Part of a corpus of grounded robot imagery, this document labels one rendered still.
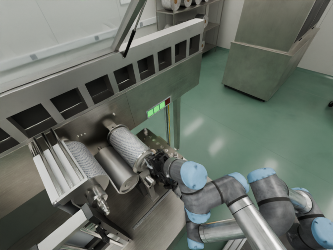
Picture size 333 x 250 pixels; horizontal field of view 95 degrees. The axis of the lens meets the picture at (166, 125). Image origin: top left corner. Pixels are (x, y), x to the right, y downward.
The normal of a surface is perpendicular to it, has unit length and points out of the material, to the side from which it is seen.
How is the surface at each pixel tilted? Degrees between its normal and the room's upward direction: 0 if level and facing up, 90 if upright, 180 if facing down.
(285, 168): 0
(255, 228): 25
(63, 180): 0
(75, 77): 90
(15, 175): 90
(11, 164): 90
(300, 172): 0
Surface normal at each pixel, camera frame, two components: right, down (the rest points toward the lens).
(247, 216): -0.44, -0.51
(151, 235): -0.05, -0.69
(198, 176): 0.51, -0.06
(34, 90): 0.70, 0.49
